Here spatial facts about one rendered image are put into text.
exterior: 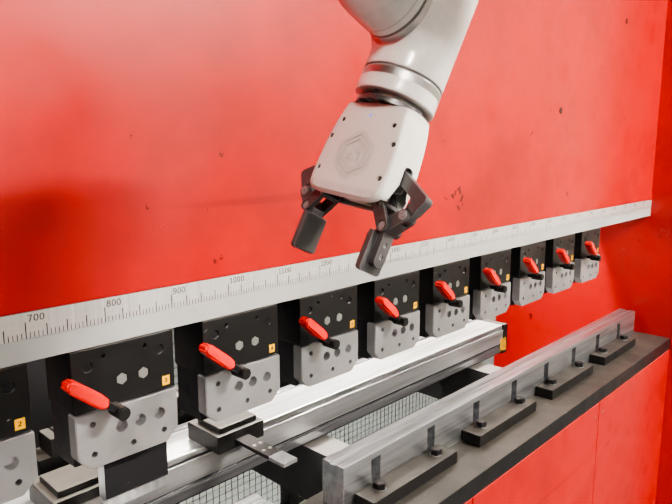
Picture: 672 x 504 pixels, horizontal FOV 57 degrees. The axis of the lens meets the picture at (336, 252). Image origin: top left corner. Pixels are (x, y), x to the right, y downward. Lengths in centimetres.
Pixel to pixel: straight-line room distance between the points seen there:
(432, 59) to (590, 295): 225
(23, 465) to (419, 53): 67
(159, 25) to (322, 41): 31
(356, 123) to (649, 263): 217
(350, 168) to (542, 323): 237
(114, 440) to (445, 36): 66
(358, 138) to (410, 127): 5
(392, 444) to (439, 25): 98
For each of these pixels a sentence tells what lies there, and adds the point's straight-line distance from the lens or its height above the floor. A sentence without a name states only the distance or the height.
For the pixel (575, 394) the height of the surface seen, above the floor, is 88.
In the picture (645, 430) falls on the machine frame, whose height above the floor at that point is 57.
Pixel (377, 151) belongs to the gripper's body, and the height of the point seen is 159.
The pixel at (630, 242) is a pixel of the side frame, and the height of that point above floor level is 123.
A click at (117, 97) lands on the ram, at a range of 87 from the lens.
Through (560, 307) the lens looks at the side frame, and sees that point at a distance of 287.
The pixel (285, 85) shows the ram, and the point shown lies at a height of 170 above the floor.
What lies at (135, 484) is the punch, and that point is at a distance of 102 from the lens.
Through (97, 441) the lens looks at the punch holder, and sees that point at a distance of 92.
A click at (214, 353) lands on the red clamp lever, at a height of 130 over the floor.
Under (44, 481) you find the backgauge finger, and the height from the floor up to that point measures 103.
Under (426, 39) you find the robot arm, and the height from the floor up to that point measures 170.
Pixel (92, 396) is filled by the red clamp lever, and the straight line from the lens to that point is 85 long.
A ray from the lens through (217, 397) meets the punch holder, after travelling 101.
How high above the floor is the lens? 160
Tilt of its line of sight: 9 degrees down
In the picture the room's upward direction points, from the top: straight up
